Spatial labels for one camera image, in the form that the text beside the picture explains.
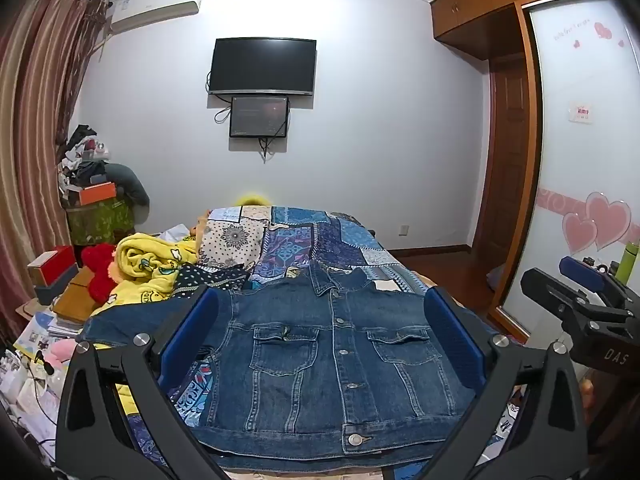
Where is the striped brown curtain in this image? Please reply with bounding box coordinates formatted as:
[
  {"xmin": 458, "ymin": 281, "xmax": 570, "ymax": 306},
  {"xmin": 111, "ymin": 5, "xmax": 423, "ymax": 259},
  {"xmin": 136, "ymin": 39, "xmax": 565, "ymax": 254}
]
[{"xmin": 0, "ymin": 0, "xmax": 108, "ymax": 341}]

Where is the brown cardboard box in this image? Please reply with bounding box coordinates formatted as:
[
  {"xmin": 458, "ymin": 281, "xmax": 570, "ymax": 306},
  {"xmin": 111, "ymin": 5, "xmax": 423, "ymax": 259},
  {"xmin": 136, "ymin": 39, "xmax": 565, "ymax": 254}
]
[{"xmin": 52, "ymin": 266, "xmax": 97, "ymax": 322}]

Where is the blue patchwork bed quilt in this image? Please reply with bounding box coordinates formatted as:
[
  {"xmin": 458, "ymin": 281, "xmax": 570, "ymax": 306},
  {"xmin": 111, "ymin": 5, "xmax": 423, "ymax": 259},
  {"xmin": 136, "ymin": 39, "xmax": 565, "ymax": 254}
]
[{"xmin": 122, "ymin": 205, "xmax": 506, "ymax": 480}]

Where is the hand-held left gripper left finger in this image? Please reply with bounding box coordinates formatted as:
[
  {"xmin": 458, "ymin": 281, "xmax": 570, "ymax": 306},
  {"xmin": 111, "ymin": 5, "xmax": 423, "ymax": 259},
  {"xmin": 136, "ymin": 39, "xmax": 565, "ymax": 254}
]
[{"xmin": 54, "ymin": 287, "xmax": 231, "ymax": 480}]

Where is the brown wooden door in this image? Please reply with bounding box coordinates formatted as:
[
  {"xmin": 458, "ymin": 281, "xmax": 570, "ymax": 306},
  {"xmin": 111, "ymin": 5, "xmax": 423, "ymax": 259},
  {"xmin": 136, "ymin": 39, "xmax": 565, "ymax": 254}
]
[{"xmin": 487, "ymin": 55, "xmax": 533, "ymax": 271}]

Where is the dark grey cushion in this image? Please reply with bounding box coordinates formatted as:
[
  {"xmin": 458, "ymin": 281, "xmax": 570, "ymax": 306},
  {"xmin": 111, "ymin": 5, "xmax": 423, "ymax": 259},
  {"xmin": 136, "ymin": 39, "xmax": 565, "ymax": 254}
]
[{"xmin": 102, "ymin": 162, "xmax": 151, "ymax": 209}]

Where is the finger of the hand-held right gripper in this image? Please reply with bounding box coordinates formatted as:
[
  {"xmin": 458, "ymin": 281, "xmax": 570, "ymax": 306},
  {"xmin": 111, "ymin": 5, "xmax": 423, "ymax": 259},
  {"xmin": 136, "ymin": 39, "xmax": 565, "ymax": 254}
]
[
  {"xmin": 559, "ymin": 256, "xmax": 638, "ymax": 308},
  {"xmin": 520, "ymin": 267, "xmax": 632, "ymax": 325}
]

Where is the red plush toy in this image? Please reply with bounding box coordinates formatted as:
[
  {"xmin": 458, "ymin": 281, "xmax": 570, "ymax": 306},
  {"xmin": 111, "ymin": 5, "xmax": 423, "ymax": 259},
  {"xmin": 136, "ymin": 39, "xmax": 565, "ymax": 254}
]
[{"xmin": 81, "ymin": 243, "xmax": 121, "ymax": 306}]

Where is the small black wall monitor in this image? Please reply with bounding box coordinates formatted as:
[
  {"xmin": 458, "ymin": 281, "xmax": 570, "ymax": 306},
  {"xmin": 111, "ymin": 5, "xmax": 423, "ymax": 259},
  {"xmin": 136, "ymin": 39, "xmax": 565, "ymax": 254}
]
[{"xmin": 229, "ymin": 96, "xmax": 290, "ymax": 139}]

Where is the black wall television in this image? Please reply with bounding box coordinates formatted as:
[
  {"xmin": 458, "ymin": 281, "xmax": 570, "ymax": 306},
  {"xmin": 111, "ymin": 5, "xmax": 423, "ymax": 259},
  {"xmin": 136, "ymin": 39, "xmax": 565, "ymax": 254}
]
[{"xmin": 208, "ymin": 37, "xmax": 317, "ymax": 97}]

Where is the grey box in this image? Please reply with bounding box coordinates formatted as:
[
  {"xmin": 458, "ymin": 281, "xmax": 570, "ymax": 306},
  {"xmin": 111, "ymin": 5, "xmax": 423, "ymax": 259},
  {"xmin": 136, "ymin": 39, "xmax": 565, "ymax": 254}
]
[{"xmin": 36, "ymin": 279, "xmax": 81, "ymax": 307}]

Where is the yellow printed fleece blanket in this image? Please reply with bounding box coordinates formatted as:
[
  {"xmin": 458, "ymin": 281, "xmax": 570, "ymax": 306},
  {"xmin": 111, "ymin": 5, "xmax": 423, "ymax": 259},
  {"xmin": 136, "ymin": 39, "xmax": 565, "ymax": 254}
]
[{"xmin": 90, "ymin": 232, "xmax": 201, "ymax": 311}]

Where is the dark navy patterned cloth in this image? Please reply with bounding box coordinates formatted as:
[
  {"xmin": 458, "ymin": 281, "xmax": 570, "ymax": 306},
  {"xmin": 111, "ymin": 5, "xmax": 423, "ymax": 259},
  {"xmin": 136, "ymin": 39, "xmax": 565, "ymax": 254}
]
[{"xmin": 172, "ymin": 262, "xmax": 251, "ymax": 297}]

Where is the pink plush toy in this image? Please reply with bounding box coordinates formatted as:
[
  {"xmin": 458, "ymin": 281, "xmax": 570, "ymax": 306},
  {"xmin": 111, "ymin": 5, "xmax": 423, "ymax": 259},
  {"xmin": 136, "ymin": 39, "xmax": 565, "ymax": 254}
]
[{"xmin": 44, "ymin": 341, "xmax": 76, "ymax": 364}]

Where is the red box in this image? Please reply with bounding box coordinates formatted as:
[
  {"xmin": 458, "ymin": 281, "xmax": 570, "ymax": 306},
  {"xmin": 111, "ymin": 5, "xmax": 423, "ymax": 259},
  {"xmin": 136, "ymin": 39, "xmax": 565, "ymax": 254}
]
[{"xmin": 27, "ymin": 245, "xmax": 80, "ymax": 286}]

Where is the wooden overhead cabinet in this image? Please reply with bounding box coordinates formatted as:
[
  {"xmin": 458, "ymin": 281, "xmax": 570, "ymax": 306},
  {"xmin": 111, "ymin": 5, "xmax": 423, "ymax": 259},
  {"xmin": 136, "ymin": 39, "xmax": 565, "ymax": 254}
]
[{"xmin": 430, "ymin": 0, "xmax": 598, "ymax": 61}]

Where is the green bottle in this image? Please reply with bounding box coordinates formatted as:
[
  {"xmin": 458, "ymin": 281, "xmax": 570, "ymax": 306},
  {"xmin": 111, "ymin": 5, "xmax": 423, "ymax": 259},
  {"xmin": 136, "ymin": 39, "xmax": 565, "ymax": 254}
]
[{"xmin": 615, "ymin": 241, "xmax": 640, "ymax": 282}]

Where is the white wall air conditioner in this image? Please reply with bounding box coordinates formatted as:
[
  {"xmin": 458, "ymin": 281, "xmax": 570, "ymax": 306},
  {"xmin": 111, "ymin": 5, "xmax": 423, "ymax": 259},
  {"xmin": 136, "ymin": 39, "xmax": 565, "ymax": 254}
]
[{"xmin": 110, "ymin": 0, "xmax": 205, "ymax": 35}]

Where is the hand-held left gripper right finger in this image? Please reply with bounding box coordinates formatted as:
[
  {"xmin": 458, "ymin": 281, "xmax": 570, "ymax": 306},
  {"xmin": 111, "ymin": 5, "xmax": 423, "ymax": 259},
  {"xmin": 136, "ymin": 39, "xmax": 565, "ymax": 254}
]
[{"xmin": 390, "ymin": 287, "xmax": 592, "ymax": 480}]

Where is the blue denim jacket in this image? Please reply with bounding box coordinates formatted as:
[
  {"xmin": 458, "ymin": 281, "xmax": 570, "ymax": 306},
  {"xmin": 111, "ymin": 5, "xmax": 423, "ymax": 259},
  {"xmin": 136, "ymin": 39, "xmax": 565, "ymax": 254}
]
[{"xmin": 82, "ymin": 260, "xmax": 482, "ymax": 472}]

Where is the orange box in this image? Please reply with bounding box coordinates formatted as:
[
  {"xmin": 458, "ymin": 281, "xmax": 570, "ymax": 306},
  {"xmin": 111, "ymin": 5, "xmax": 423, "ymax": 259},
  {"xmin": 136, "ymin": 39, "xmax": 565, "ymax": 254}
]
[{"xmin": 77, "ymin": 183, "xmax": 118, "ymax": 206}]

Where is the pile of mixed clothes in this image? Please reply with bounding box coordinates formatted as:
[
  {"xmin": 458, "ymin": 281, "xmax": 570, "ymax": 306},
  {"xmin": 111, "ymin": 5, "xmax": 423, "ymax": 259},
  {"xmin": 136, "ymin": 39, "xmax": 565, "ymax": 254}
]
[{"xmin": 56, "ymin": 124, "xmax": 112, "ymax": 207}]

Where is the green patterned cloth cover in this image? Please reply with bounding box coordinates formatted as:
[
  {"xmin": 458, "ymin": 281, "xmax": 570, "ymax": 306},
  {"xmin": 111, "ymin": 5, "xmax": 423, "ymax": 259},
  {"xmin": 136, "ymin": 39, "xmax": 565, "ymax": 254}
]
[{"xmin": 66, "ymin": 195, "xmax": 137, "ymax": 247}]

